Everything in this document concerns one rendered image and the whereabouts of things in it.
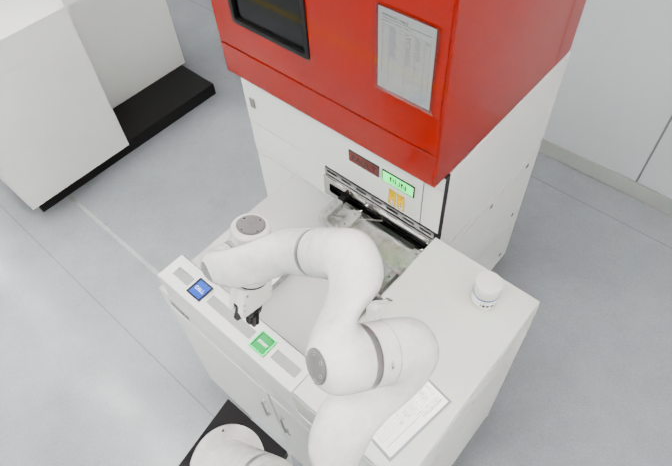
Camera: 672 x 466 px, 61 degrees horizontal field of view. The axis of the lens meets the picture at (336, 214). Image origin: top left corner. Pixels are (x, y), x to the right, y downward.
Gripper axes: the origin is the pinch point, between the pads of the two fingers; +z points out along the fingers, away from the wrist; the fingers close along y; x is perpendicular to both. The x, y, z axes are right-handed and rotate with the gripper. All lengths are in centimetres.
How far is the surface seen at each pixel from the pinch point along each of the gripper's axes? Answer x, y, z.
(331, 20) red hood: -18, -42, -58
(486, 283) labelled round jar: 37, -48, -5
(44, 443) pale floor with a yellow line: -82, 42, 123
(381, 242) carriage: 0, -55, 12
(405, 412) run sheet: 40.0, -12.9, 12.3
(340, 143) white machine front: -22, -57, -13
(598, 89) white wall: 10, -214, 15
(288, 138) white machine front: -46, -59, -1
